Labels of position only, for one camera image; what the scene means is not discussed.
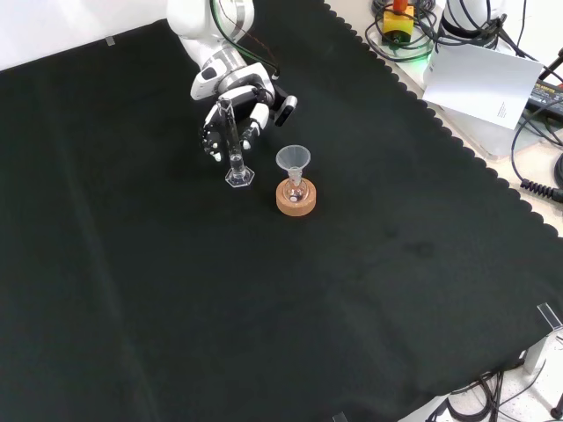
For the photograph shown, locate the cork ring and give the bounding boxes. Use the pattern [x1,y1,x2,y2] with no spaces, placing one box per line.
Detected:
[275,179,318,218]

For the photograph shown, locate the black floor cables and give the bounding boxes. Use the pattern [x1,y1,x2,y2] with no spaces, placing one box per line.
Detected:
[425,367,563,422]

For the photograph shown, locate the coiled black cable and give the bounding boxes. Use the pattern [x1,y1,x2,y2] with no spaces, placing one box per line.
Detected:
[509,109,563,201]

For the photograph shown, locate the yellow stop button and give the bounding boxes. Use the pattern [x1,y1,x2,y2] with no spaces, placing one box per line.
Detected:
[381,0,416,46]

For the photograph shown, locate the pale board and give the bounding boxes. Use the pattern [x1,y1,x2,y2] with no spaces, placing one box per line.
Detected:
[421,40,545,131]

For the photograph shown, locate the clear glass graduated cylinder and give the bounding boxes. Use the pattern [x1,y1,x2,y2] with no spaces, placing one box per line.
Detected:
[216,98,257,190]

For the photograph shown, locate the clear cloth clip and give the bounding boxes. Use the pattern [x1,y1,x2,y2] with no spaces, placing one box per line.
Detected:
[537,302,563,331]

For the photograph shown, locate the black and white wrist camera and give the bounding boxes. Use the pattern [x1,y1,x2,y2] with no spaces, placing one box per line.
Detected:
[274,94,300,127]

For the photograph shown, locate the small round-bottom glass flask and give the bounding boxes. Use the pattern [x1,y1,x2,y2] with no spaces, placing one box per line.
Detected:
[284,172,308,205]

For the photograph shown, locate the black cable tangle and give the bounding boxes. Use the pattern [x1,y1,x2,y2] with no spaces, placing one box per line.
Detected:
[363,0,442,62]

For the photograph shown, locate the clear plastic funnel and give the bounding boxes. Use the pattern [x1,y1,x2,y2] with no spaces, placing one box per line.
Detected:
[275,145,312,179]

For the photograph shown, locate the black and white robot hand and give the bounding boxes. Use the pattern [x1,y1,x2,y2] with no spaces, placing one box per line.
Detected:
[189,62,276,162]

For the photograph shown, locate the black power adapter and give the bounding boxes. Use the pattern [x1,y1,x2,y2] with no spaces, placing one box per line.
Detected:
[526,80,563,113]

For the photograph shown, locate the black bench cloth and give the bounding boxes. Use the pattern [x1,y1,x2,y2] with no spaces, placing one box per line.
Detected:
[0,0,563,422]

